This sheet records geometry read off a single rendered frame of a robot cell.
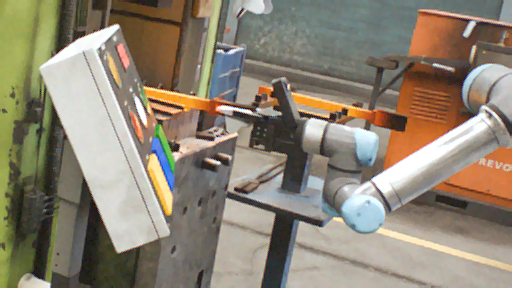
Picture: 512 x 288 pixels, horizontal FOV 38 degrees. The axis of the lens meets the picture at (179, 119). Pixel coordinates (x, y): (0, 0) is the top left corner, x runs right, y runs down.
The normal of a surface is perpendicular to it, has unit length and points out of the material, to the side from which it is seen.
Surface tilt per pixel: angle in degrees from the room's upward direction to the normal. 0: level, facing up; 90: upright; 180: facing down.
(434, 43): 90
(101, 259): 90
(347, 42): 89
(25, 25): 89
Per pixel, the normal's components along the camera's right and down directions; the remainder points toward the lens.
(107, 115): -0.01, 0.22
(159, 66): -0.43, 0.13
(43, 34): 0.89, 0.23
